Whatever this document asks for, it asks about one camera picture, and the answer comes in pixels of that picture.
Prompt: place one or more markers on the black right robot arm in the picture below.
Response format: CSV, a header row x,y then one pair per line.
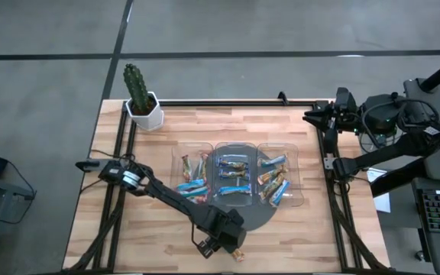
x,y
388,153

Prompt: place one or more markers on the round grey woven mat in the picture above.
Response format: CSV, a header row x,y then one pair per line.
x,y
260,217

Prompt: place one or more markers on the black caster wheel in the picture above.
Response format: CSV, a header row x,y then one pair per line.
x,y
420,255

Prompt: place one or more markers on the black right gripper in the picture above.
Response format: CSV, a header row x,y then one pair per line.
x,y
342,120

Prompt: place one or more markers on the white paper sheet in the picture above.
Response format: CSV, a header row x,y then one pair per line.
x,y
382,202

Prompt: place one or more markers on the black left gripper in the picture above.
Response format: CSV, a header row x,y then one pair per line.
x,y
223,245

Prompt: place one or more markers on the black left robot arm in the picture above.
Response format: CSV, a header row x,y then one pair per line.
x,y
170,198

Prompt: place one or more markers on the chocolate chip granola bar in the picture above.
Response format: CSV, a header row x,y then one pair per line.
x,y
186,168
201,190
189,185
197,199
202,166

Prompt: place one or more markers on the black metal table frame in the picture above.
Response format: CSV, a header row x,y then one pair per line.
x,y
224,103

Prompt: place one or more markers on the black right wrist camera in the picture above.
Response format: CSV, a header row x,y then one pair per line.
x,y
330,141

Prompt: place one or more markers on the black support beam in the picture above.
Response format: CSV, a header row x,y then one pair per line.
x,y
395,179

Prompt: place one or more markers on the grey metal side table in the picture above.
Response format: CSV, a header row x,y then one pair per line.
x,y
2,187

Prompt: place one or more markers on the black frame clamp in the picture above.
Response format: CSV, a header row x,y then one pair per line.
x,y
283,98

